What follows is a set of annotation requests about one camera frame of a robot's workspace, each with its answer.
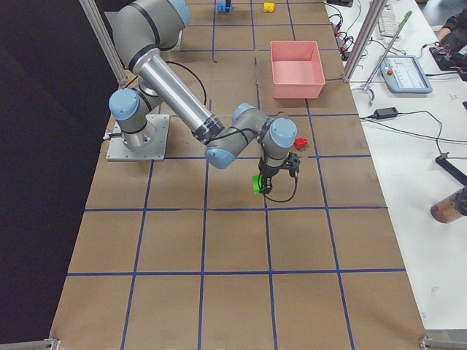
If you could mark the blue toy block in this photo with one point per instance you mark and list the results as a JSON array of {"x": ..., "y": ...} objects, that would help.
[{"x": 221, "y": 6}]

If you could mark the green toy block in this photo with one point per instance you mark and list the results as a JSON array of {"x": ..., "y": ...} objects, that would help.
[{"x": 256, "y": 184}]

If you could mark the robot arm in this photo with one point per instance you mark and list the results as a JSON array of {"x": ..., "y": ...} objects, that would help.
[{"x": 141, "y": 31}]

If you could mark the pink plastic box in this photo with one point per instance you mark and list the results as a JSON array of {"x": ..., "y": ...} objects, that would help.
[{"x": 297, "y": 70}]

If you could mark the yellow toy block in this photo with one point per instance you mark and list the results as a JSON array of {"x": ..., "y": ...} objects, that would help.
[{"x": 268, "y": 7}]

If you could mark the red toy block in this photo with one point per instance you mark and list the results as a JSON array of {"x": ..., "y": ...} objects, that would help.
[{"x": 300, "y": 143}]

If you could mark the brown paper table cover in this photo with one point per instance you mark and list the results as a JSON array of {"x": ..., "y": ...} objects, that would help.
[{"x": 180, "y": 255}]

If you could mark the black power adapter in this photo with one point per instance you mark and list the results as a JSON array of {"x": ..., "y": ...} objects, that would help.
[{"x": 385, "y": 113}]

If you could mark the white keyboard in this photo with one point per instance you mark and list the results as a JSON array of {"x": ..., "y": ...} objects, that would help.
[{"x": 387, "y": 25}]

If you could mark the teach pendant tablet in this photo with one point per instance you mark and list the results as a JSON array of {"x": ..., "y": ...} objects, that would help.
[{"x": 403, "y": 74}]

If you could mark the green tipped metal rod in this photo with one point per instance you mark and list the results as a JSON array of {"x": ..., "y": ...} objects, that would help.
[{"x": 367, "y": 85}]

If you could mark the brown drink bottle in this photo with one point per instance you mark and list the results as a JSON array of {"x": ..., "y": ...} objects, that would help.
[{"x": 450, "y": 208}]

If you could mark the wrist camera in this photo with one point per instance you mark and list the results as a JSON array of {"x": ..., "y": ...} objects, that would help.
[{"x": 293, "y": 164}]

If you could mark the aluminium frame post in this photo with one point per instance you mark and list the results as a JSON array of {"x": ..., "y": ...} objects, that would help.
[{"x": 366, "y": 30}]

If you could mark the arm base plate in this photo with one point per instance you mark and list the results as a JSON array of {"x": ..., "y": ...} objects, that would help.
[{"x": 149, "y": 144}]

